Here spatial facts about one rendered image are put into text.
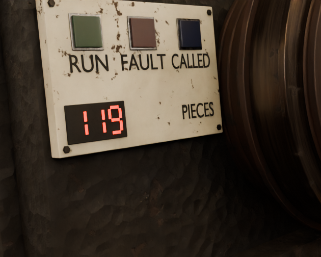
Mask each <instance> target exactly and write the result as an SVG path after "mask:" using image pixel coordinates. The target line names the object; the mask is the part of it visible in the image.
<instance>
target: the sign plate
mask: <svg viewBox="0 0 321 257"><path fill-rule="evenodd" d="M36 10H37V19H38V29H39V39H40V48H41V58H42V68H43V77H44V88H45V97H46V107H47V116H48V126H49V136H50V145H51V155H52V158H58V159H61V158H67V157H74V156H80V155H87V154H91V153H97V152H103V151H110V150H116V149H123V148H129V147H136V146H142V145H148V144H155V143H161V142H168V141H174V140H180V139H187V138H193V137H200V136H206V135H213V134H219V133H222V132H223V130H222V118H221V106H220V94H219V82H218V71H217V59H216V47H215V35H214V28H213V16H212V7H205V6H191V5H177V4H162V3H148V2H133V1H119V0H36ZM72 15H79V16H99V17H100V25H101V35H102V46H103V47H75V46H74V36H73V26H72ZM130 18H148V19H154V29H155V40H156V47H132V40H131V30H130ZM179 20H193V21H200V33H201V44H202V47H181V42H180V31H179ZM110 106H118V108H121V113H122V118H120V121H122V123H123V130H120V121H113V122H112V119H113V118H119V109H111V108H110ZM108 109H111V117H112V119H109V114H108ZM101 110H104V115H105V119H104V120H103V119H102V113H101ZM84 112H86V113H87V121H85V122H84ZM104 122H105V126H106V132H105V133H104V132H103V123H104ZM85 125H88V133H89V134H88V135H86V132H85ZM113 131H121V133H120V134H113Z"/></svg>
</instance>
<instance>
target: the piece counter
mask: <svg viewBox="0 0 321 257"><path fill-rule="evenodd" d="M110 108H111V109H119V118H113V119H112V117H111V109H108V114H109V119H112V122H113V121H120V118H122V113H121V108H118V106H110ZM101 113H102V119H103V120H104V119H105V115H104V110H101ZM85 121H87V113H86V112H84V122H85ZM120 130H123V123H122V121H120ZM85 132H86V135H88V134H89V133H88V125H85ZM103 132H104V133H105V132H106V126H105V122H104V123H103ZM120 133H121V131H113V134H120Z"/></svg>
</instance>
